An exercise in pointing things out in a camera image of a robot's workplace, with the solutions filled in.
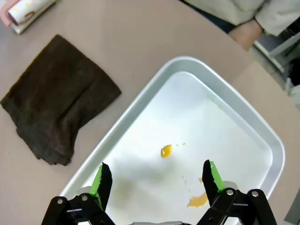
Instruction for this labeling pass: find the dark brown cloth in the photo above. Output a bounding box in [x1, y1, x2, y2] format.
[0, 34, 122, 166]

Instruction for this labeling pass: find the person's left hand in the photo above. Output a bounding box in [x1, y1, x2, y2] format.
[227, 20, 263, 52]

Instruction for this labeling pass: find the white side table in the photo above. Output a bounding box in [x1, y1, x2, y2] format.
[253, 30, 300, 73]

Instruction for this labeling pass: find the red white patterned cloth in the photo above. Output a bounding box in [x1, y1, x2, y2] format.
[7, 0, 58, 35]

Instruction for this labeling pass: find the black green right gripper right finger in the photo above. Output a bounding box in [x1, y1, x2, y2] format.
[196, 160, 278, 225]

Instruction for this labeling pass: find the pink flat object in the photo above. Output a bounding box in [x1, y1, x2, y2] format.
[0, 0, 13, 27]

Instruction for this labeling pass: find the person's left forearm beige sleeve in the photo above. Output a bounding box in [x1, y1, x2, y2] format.
[255, 0, 300, 37]

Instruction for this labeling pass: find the person in beige coat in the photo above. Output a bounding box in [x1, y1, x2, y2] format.
[180, 0, 267, 32]

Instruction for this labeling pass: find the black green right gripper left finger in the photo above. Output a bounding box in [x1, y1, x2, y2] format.
[41, 162, 115, 225]

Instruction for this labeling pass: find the silver metal tray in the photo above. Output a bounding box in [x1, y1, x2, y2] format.
[58, 55, 286, 225]

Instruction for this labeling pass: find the large orange sauce smear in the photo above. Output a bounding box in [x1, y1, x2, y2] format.
[187, 192, 209, 209]

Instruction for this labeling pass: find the small orange sauce blob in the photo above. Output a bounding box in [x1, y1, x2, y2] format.
[160, 144, 173, 159]

